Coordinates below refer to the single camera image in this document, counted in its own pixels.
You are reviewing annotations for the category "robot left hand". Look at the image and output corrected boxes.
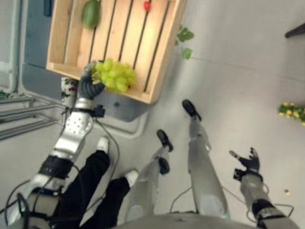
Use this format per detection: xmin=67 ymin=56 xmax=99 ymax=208
xmin=76 ymin=61 xmax=106 ymax=100

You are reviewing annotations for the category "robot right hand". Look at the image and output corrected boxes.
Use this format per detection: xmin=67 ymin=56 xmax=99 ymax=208
xmin=229 ymin=147 xmax=260 ymax=171

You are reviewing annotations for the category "green grape bunch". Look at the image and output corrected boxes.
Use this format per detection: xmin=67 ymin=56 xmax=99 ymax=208
xmin=91 ymin=58 xmax=137 ymax=93

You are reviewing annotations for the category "grey table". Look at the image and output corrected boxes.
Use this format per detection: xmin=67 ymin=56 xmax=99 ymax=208
xmin=20 ymin=0 xmax=150 ymax=139

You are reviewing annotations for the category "wooden slatted crate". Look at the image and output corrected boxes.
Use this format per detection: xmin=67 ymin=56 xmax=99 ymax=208
xmin=45 ymin=0 xmax=188 ymax=104

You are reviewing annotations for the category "yellow flower plant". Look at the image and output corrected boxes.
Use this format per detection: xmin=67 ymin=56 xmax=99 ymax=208
xmin=277 ymin=102 xmax=305 ymax=126

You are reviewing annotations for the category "grey metal rack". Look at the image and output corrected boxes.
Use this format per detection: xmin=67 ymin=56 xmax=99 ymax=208
xmin=0 ymin=96 xmax=66 ymax=141

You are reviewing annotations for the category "green mango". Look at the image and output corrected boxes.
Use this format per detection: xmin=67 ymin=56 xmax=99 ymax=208
xmin=81 ymin=0 xmax=100 ymax=30

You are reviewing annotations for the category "robot silver torso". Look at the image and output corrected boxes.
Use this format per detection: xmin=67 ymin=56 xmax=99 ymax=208
xmin=118 ymin=212 xmax=298 ymax=229

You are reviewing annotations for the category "robot left silver leg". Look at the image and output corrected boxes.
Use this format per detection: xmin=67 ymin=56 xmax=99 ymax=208
xmin=126 ymin=129 xmax=174 ymax=222

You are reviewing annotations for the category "person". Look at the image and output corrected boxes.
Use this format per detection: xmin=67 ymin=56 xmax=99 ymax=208
xmin=56 ymin=135 xmax=140 ymax=229

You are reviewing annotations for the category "green leafy plant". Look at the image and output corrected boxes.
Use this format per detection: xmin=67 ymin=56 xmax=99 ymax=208
xmin=175 ymin=24 xmax=195 ymax=60

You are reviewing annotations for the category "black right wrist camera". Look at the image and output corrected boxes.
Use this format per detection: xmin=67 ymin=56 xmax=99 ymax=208
xmin=233 ymin=168 xmax=244 ymax=181

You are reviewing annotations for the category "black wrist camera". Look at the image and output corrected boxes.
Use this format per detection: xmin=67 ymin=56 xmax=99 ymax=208
xmin=233 ymin=168 xmax=244 ymax=181
xmin=91 ymin=104 xmax=106 ymax=118

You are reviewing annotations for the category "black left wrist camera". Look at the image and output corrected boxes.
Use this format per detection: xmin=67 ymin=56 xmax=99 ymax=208
xmin=91 ymin=104 xmax=106 ymax=118

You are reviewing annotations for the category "black cable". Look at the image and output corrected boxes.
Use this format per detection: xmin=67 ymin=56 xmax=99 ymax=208
xmin=94 ymin=116 xmax=120 ymax=182

